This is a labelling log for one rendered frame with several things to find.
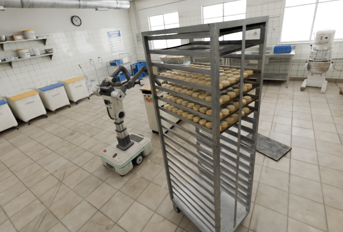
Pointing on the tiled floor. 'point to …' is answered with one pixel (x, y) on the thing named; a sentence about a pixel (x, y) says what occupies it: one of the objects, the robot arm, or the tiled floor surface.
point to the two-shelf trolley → (117, 68)
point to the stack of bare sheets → (269, 147)
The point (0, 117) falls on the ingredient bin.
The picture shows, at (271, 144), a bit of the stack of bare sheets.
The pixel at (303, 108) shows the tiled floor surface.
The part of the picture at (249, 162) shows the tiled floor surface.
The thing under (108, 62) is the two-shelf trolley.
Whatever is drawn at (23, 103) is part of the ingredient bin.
